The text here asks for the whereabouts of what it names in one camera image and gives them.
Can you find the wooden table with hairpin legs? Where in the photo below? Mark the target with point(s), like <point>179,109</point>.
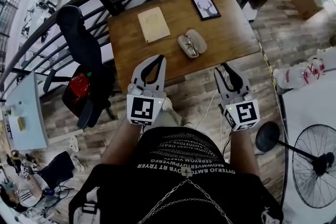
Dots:
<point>126,42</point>

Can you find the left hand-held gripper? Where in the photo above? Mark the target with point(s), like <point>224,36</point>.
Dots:
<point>143,110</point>

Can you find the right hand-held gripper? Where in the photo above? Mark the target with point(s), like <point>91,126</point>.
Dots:
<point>244,114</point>

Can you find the beige glasses case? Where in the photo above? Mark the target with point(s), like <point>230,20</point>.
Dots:
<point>200,43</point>

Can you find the black thin-rimmed eyeglasses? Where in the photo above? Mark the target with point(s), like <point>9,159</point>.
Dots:
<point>189,44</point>

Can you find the red bag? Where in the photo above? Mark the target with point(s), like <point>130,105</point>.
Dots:
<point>77,89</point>

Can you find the white desk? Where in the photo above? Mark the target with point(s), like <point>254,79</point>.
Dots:
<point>29,112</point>

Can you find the person's beige trouser leg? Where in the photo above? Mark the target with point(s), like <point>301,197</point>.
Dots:
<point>168,119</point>

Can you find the black standing fan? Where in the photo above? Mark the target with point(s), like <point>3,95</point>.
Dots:
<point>267,136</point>

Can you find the beige notebook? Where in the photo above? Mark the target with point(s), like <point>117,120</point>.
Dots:
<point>154,24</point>

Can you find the black office chair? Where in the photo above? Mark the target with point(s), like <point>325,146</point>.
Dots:
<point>84,42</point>

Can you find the pack of plastic bottles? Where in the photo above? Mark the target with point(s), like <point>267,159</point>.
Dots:
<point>291,77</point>

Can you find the black framed deer picture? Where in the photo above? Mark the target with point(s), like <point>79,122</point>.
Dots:
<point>206,8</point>

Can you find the person's black printed t-shirt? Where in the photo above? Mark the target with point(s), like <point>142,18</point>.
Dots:
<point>118,191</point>

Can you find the person's right forearm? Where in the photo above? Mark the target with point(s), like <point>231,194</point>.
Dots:
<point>242,152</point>

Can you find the person's left forearm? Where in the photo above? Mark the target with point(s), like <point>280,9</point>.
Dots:
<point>119,147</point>

